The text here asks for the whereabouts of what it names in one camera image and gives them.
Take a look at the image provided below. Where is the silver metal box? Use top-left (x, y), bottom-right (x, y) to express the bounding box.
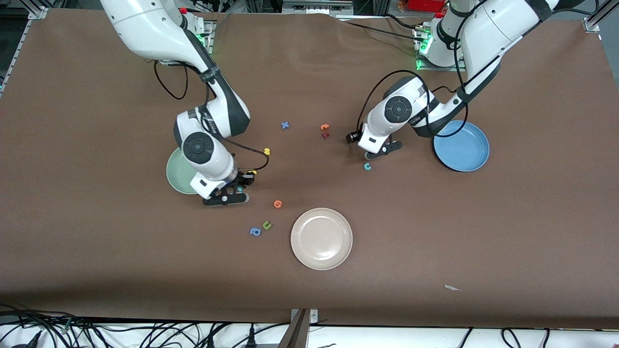
top-left (282, 0), bottom-right (354, 16)

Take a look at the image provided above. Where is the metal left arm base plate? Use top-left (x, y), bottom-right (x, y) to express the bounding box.
top-left (415, 24), bottom-right (468, 73)

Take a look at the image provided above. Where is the green plate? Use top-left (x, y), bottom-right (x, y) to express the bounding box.
top-left (166, 146), bottom-right (204, 195)

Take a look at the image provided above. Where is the blue plate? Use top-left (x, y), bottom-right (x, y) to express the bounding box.
top-left (433, 120), bottom-right (490, 173)

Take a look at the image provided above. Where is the aluminium frame post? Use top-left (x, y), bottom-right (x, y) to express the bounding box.
top-left (583, 0), bottom-right (619, 34)

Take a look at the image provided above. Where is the beige plate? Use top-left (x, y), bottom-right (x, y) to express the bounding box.
top-left (290, 207), bottom-right (354, 271)

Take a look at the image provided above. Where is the aluminium frame rail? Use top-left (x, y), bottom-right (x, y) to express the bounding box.
top-left (0, 0), bottom-right (49, 97)

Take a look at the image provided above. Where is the red background object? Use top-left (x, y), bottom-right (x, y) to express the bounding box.
top-left (408, 0), bottom-right (446, 13)

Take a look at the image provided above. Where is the aluminium table leg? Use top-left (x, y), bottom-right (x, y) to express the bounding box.
top-left (277, 309), bottom-right (310, 348)

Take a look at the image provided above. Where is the black base cable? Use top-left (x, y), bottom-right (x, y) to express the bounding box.
top-left (384, 14), bottom-right (426, 29)
top-left (334, 19), bottom-right (428, 39)

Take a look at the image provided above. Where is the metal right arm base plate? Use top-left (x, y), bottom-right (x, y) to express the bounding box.
top-left (191, 19), bottom-right (214, 66)

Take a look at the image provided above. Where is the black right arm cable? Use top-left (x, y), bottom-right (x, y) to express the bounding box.
top-left (154, 60), bottom-right (270, 174)

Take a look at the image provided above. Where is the brown table cover sheet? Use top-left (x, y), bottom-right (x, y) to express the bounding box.
top-left (0, 9), bottom-right (619, 330)

